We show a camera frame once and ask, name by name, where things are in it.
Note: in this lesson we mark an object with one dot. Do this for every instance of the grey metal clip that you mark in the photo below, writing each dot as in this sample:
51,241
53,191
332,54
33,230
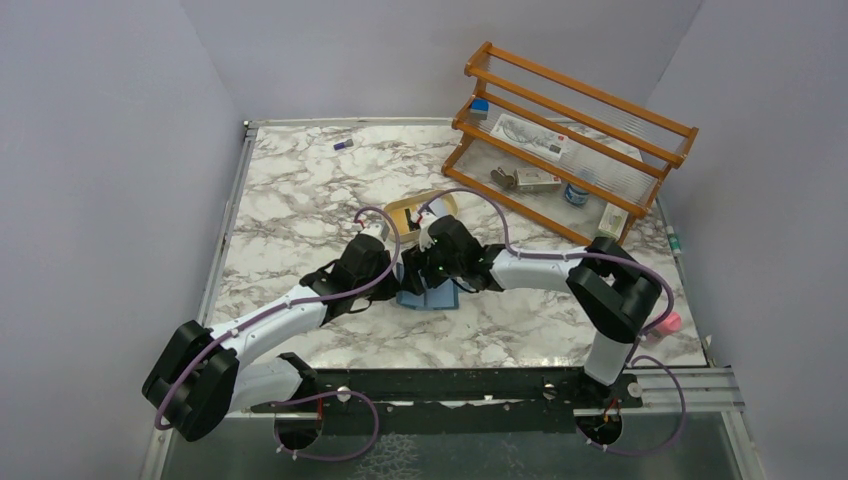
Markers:
505,180

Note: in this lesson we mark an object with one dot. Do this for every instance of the orange wooden shelf rack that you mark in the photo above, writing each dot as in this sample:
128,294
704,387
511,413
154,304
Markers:
620,152

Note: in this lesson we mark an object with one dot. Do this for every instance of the blue grey block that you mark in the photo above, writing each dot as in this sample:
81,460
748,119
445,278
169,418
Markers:
478,109

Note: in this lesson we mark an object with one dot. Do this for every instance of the white printed flat package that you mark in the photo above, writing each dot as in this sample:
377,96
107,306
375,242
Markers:
530,137

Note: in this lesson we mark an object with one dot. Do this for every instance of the beige oval tray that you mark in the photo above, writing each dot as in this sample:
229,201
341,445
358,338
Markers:
415,202

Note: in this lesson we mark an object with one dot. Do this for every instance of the small grey cardboard box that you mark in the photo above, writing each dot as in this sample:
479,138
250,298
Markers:
535,180

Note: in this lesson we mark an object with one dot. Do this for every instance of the small white green box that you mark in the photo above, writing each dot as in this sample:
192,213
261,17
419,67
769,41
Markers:
612,222

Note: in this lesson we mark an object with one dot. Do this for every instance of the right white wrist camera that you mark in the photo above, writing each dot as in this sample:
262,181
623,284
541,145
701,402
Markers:
425,239

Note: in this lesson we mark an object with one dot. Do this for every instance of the yellow card with black stripe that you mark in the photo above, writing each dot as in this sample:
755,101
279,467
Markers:
403,218

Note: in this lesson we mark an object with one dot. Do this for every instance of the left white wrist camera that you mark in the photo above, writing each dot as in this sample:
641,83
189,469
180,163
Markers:
378,230

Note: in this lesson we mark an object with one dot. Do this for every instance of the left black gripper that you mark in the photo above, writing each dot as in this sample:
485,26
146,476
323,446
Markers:
390,289

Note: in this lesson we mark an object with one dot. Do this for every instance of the blue white small jar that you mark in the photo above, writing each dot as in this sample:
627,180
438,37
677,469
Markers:
575,195

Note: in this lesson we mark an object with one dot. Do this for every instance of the blue leather card holder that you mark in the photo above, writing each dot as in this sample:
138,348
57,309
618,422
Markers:
444,297

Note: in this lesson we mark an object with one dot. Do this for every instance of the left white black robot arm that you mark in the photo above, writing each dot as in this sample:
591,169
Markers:
265,331

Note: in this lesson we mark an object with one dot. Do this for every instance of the grey card with black stripe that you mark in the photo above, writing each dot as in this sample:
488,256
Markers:
440,208

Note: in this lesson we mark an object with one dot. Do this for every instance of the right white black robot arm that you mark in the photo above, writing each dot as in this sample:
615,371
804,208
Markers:
616,293

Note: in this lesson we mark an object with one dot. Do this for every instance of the pink bottle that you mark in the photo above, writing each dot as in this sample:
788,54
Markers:
669,326

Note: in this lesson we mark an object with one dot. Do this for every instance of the green white marker pen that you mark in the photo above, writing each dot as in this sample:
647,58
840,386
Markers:
674,242

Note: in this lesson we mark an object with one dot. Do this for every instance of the small purple white object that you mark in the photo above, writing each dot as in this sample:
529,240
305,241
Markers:
343,145

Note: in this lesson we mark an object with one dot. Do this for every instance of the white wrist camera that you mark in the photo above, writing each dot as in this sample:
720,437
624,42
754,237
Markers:
425,239
378,230

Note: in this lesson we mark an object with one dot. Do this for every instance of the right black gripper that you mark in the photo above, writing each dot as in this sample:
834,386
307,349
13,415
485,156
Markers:
413,260

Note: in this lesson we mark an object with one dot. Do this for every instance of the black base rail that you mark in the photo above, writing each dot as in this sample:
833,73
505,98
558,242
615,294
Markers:
306,402

